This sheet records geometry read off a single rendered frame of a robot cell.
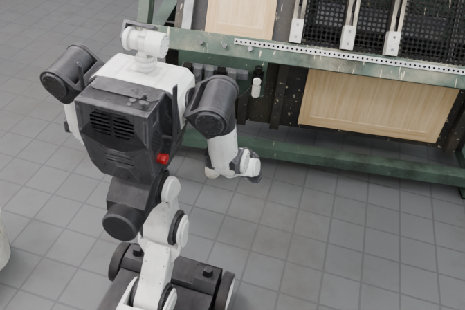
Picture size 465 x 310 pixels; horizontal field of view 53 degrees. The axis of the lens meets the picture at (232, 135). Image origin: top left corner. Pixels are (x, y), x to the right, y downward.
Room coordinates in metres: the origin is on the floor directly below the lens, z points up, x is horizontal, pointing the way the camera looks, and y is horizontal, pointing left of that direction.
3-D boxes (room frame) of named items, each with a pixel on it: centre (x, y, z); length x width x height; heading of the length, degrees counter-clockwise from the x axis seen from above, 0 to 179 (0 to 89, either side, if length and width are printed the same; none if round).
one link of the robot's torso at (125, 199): (1.03, 0.28, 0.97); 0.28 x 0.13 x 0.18; 168
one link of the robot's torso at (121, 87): (1.05, 0.27, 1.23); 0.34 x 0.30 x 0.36; 78
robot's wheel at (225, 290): (1.26, -0.04, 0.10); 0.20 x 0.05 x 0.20; 168
